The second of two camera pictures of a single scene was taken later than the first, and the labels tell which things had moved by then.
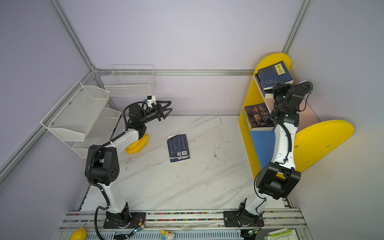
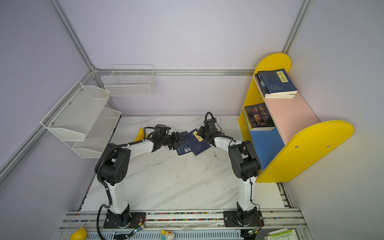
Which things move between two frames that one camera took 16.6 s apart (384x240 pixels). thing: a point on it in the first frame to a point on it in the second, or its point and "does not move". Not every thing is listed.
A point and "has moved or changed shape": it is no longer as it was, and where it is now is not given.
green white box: [284, 234] does not move
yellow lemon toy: [81, 234] does not move
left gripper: [169, 102] to [176, 138]
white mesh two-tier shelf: [81, 119] does not move
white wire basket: [128, 80] does not move
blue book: [178, 147] to [196, 143]
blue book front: [272, 74] has moved or changed shape
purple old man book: [258, 116] does not move
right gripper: [281, 87] to [200, 131]
